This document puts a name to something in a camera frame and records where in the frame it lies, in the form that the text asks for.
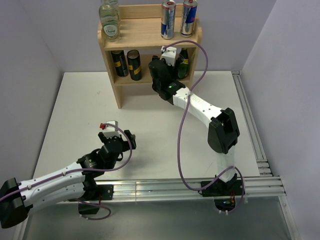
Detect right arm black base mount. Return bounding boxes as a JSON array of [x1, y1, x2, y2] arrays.
[[198, 174, 245, 212]]

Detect aluminium rail frame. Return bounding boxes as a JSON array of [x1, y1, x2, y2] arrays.
[[12, 70, 301, 240]]

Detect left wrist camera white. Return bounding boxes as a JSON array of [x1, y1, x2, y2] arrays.
[[99, 120, 120, 138]]

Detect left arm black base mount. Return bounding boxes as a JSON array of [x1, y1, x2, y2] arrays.
[[78, 184, 114, 219]]

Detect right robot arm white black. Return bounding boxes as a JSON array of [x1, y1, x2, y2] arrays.
[[148, 55, 240, 195]]

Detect green glass bottle front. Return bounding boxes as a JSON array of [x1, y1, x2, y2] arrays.
[[178, 48, 189, 79]]

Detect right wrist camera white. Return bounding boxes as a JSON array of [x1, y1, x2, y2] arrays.
[[160, 46, 177, 67]]

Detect black yellow can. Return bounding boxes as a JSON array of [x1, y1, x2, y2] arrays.
[[127, 49, 142, 81], [111, 50, 128, 77]]

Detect clear glass bottle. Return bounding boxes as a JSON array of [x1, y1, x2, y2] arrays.
[[109, 0, 121, 26], [98, 0, 120, 42]]

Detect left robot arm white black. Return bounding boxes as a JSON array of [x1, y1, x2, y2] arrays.
[[0, 129, 137, 229]]

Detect clear glass bottle front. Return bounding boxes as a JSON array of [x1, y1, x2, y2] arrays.
[[98, 0, 120, 42]]

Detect silver blue energy drink can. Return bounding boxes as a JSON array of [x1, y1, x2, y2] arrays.
[[180, 0, 198, 38]]

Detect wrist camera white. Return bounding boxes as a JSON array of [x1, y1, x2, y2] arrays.
[[160, 46, 177, 67], [99, 120, 120, 138]]

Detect green glass bottle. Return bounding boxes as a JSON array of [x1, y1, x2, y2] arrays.
[[178, 48, 189, 79], [176, 55, 184, 68]]

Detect clear glass bottle rear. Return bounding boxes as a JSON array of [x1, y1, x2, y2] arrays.
[[109, 0, 121, 26]]

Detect wooden two-tier shelf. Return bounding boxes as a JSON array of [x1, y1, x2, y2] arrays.
[[97, 3, 203, 108]]

